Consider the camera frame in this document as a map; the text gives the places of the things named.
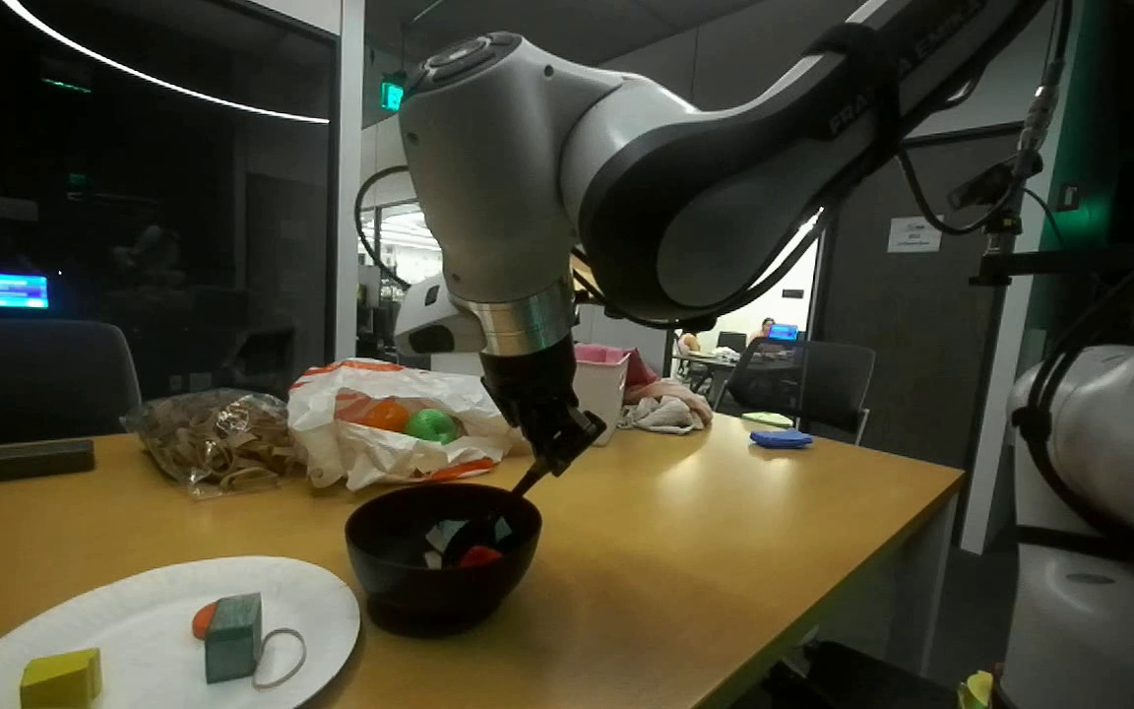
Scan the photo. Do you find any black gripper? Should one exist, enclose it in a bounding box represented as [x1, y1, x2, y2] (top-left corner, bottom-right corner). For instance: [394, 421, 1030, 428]
[479, 333, 610, 479]

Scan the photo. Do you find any black spoon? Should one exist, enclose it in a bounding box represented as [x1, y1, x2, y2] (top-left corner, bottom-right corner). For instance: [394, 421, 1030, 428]
[508, 455, 558, 503]

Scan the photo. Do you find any orange fruit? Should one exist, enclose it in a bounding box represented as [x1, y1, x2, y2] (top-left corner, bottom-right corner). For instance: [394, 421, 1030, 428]
[360, 392, 419, 434]

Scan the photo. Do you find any black bowl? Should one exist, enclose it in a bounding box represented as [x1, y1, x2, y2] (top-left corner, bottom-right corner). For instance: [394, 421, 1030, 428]
[341, 479, 546, 642]

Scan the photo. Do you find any white plastic bag orange print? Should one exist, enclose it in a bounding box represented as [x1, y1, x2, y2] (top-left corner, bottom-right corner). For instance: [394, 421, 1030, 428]
[283, 357, 532, 496]

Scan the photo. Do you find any clear bag of brown items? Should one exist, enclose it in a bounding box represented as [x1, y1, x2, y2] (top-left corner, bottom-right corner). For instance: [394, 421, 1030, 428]
[122, 386, 307, 491]

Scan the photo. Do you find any white plastic bin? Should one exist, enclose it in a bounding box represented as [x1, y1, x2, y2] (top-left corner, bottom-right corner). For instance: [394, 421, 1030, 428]
[570, 344, 638, 428]

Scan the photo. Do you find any dark pink cloth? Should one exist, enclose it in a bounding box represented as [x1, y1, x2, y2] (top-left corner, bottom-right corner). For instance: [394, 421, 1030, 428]
[574, 344, 664, 398]

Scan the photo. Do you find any grey white cloth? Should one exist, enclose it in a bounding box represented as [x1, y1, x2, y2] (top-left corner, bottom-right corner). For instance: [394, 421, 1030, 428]
[623, 377, 717, 441]

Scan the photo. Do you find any small white piece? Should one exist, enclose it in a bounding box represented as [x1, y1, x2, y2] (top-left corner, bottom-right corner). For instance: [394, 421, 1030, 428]
[423, 513, 471, 571]

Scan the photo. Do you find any small blue object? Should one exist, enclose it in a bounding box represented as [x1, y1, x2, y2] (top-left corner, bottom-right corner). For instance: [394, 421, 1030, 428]
[749, 425, 815, 453]

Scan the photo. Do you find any black office chair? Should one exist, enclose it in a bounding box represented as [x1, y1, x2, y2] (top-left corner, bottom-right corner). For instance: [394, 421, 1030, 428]
[721, 333, 883, 444]

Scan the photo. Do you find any teal block with hole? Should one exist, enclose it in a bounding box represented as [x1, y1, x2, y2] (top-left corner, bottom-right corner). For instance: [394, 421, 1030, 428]
[199, 591, 268, 684]

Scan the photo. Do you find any small red piece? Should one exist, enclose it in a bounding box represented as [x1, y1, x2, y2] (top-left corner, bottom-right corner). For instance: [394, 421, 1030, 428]
[188, 597, 224, 647]

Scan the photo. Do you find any white plate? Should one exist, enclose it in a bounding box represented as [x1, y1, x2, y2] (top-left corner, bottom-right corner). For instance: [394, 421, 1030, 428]
[0, 551, 365, 709]

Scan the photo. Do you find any grey office chair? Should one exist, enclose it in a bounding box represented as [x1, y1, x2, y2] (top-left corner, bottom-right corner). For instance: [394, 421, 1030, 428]
[0, 316, 147, 447]

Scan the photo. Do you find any curved ceiling light strip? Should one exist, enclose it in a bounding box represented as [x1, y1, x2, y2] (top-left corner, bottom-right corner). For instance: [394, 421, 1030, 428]
[0, 0, 335, 131]

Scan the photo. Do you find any black rectangular case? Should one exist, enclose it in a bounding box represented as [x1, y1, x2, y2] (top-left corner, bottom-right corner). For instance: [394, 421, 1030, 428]
[0, 434, 100, 491]

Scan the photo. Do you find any yellow block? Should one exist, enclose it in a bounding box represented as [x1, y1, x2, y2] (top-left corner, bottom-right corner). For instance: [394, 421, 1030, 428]
[14, 647, 105, 709]

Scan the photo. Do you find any thin tan ring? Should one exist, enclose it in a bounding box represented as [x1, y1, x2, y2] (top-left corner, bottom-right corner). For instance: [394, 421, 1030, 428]
[247, 627, 312, 693]

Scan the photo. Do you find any white paper wall sign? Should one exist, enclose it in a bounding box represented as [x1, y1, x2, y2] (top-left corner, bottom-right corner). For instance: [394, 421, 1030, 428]
[886, 211, 944, 257]

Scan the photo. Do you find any blue lit wall screen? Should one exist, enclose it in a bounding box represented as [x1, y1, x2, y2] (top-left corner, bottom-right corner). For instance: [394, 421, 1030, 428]
[0, 266, 54, 316]

